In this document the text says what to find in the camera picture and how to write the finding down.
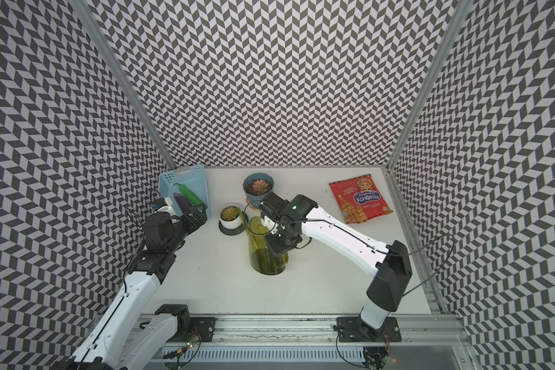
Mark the dark round saucer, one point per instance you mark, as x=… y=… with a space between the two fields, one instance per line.
x=232 y=227

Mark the green toy cucumber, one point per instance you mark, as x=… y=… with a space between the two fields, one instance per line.
x=188 y=194

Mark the red candy bag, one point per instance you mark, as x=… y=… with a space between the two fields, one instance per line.
x=359 y=199

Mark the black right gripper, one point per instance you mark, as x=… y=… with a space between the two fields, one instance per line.
x=278 y=248

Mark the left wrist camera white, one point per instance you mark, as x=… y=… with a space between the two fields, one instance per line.
x=163 y=204

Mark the purple toy eggplant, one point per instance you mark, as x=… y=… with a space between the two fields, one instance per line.
x=184 y=204

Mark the green transparent watering can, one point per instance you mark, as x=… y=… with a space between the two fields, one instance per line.
x=261 y=258

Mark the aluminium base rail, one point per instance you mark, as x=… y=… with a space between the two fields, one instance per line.
x=405 y=341

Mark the blue-grey plant pot pink succulent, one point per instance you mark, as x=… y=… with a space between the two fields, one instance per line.
x=256 y=186

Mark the white pot yellow-green succulent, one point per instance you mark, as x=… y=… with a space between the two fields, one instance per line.
x=230 y=217

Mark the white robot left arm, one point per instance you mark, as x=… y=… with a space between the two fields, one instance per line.
x=109 y=345

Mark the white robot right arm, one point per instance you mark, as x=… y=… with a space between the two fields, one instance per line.
x=388 y=266

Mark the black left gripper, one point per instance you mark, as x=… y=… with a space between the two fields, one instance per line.
x=200 y=218

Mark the light blue plastic basket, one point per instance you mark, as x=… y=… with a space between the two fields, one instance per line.
x=193 y=178

